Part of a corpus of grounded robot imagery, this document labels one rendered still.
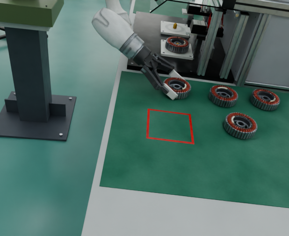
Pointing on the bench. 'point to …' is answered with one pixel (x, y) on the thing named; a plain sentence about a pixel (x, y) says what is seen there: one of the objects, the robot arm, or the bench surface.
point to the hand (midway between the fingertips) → (176, 86)
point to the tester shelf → (267, 6)
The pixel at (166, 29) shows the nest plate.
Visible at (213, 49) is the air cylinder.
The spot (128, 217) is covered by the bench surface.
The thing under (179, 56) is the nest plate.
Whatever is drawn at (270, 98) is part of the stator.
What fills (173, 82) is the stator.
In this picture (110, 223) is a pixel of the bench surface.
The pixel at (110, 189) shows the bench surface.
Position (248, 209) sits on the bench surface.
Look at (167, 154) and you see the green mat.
